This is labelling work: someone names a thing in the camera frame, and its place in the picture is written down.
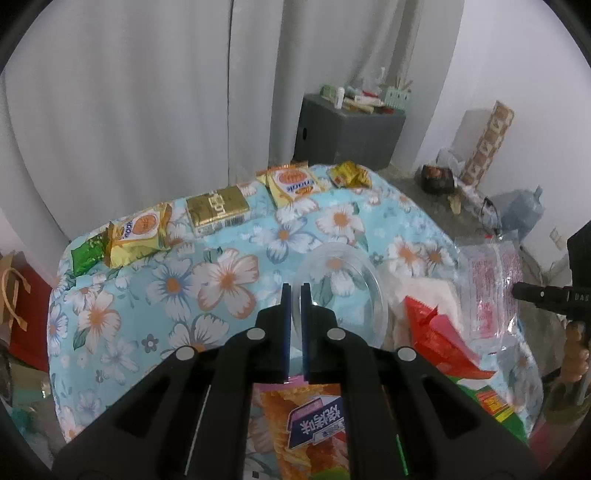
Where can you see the small white bottle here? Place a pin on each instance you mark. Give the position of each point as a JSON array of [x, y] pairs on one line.
[[340, 98]]

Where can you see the white tissue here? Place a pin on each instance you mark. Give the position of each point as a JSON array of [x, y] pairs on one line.
[[429, 293]]

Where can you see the green stick holder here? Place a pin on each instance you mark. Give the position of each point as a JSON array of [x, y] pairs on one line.
[[398, 98]]

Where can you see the clear plastic bowl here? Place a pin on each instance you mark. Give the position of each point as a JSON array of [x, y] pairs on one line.
[[341, 295]]

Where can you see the crumpled gold wrapper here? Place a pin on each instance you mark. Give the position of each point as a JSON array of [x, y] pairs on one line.
[[348, 175]]

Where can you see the white curtain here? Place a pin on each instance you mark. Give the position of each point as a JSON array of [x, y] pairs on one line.
[[138, 92]]

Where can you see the person's right hand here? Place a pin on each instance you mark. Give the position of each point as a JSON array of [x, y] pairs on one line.
[[577, 355]]

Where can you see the grey cabinet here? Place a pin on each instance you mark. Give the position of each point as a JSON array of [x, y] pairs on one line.
[[346, 138]]

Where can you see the red paper bag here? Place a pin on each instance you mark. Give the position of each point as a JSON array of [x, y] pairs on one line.
[[39, 318]]

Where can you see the yellow snack packet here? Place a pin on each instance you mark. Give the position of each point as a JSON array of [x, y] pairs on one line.
[[295, 184], [138, 240]]

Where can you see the white plastic bag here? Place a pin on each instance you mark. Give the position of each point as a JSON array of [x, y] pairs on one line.
[[450, 161]]

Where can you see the flat boxes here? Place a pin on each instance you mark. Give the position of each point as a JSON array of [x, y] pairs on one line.
[[364, 104]]

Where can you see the orange snack packet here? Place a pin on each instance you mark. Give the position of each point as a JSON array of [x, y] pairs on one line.
[[304, 424]]

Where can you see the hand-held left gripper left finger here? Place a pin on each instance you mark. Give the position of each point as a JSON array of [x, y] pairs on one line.
[[286, 332]]

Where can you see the clear plastic bag red print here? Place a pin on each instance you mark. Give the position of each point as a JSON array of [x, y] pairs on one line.
[[489, 277]]

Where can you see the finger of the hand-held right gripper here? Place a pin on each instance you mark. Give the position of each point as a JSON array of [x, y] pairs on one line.
[[540, 293]]

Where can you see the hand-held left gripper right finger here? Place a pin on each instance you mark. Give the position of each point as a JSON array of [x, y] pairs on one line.
[[304, 332]]

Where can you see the patterned cardboard box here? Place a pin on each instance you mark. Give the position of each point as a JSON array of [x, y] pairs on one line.
[[489, 138]]

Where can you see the floral light blue blanket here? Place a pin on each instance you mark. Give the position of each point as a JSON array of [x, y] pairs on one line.
[[221, 230]]

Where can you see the gold box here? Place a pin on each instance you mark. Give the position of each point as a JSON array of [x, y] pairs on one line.
[[217, 207]]

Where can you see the blue water jug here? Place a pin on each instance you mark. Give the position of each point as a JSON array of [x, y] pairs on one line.
[[521, 212]]

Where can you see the dark snack bag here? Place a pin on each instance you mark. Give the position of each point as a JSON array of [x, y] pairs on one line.
[[438, 180]]

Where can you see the green and red packet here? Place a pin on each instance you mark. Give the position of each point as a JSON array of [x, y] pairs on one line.
[[494, 401]]

